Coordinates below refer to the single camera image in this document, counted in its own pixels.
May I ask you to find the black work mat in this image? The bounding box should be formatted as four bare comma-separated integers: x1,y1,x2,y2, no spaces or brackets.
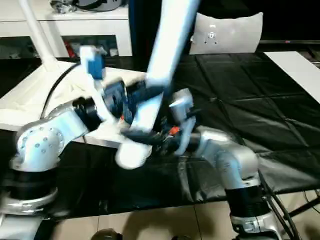
0,51,320,221

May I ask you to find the white glass-door cabinet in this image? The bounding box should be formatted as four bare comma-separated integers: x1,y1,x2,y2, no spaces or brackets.
0,0,133,59

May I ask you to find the black glossy low shelf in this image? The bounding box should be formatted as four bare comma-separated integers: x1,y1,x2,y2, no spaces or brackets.
259,38,320,46

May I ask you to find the red box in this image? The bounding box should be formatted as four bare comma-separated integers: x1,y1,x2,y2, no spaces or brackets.
64,41,76,58

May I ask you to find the white plastic table top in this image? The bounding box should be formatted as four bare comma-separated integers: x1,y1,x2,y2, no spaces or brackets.
0,56,166,171

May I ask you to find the white plastic table leg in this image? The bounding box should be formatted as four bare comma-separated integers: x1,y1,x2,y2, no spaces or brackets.
115,0,202,171
19,0,59,67

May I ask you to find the white flat board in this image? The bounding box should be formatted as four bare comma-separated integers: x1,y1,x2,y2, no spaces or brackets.
264,51,320,104

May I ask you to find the dark round device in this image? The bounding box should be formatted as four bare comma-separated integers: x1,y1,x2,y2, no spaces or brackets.
74,0,126,12

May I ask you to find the grey printed cushion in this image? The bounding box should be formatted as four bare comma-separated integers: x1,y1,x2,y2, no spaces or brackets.
188,11,265,56

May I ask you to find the dark left robot foot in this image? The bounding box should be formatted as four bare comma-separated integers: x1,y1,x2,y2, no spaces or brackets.
92,228,124,240

